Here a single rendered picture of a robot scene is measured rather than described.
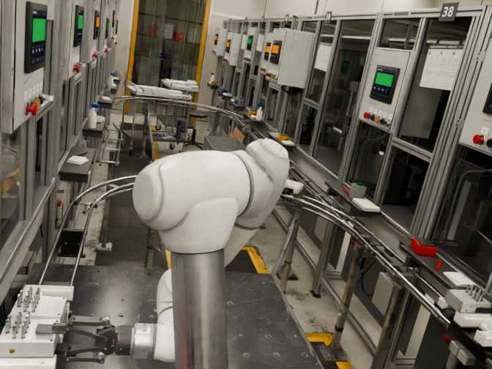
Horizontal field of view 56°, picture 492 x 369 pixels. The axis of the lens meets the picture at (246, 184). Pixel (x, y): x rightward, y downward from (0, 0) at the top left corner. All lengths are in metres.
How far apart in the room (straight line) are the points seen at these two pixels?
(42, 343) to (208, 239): 0.60
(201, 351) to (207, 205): 0.27
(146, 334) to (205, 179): 0.60
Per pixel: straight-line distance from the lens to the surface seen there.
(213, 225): 0.81
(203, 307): 0.85
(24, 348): 1.29
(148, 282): 2.02
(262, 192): 0.89
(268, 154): 0.89
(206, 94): 9.32
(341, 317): 2.85
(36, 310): 1.39
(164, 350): 1.29
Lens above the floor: 1.69
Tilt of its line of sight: 17 degrees down
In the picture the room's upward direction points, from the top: 10 degrees clockwise
